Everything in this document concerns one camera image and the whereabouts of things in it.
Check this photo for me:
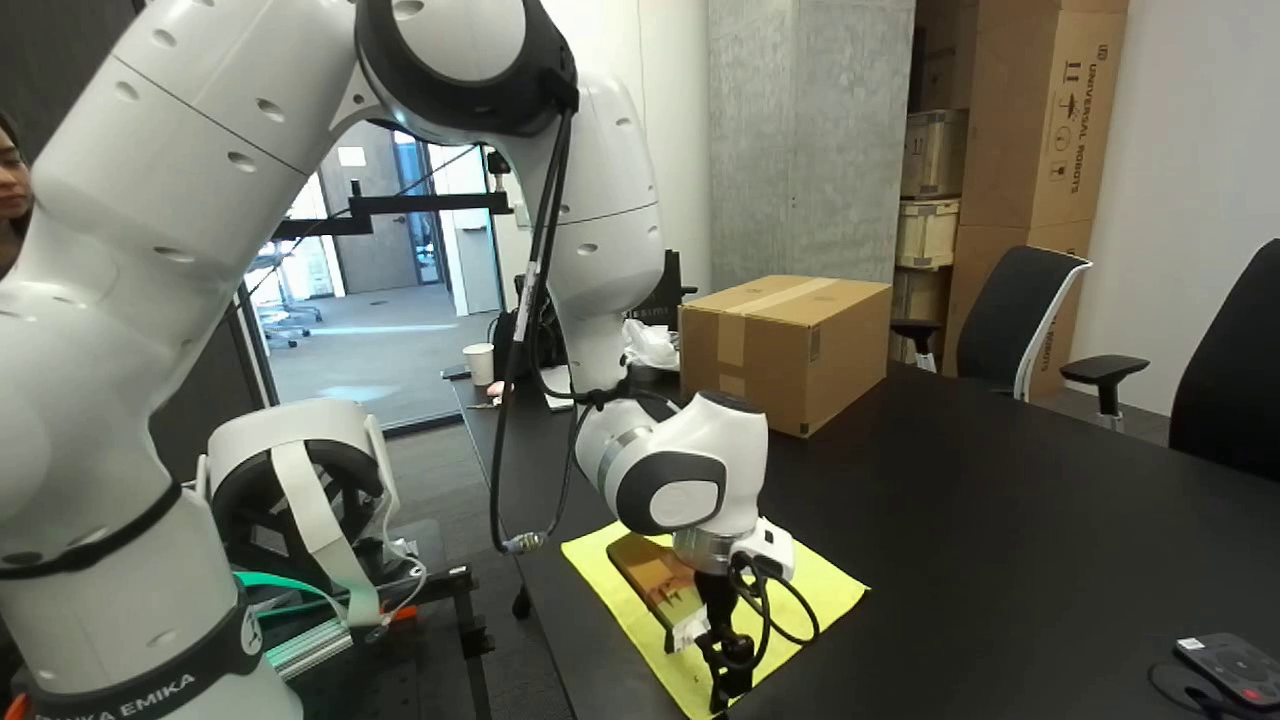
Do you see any yellow towel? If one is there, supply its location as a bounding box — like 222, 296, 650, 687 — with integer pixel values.
560, 520, 869, 720

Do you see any stack of cardboard boxes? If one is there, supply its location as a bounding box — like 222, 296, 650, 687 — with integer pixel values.
889, 0, 1130, 403

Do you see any white plastic bag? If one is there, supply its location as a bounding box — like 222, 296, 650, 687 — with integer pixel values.
621, 318, 682, 372

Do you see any black and white office chair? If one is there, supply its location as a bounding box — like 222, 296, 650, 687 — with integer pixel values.
890, 245, 1152, 433

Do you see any black remote control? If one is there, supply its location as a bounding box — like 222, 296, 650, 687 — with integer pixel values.
1174, 632, 1280, 710

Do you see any cardboard box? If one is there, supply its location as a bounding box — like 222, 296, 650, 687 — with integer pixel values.
679, 275, 893, 439

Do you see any black bag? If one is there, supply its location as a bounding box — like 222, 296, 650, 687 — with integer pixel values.
489, 298, 563, 383

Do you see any aluminium rail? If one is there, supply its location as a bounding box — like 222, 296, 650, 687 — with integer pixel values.
263, 615, 353, 682

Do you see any camera on mount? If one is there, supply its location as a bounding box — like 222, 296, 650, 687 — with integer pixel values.
268, 148, 516, 242

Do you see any white headset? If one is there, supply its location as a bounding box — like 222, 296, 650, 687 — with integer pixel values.
200, 398, 426, 629

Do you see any grey office chair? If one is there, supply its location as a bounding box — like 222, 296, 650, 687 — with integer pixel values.
248, 240, 325, 349

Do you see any person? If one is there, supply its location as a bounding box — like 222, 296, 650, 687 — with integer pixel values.
0, 113, 37, 283

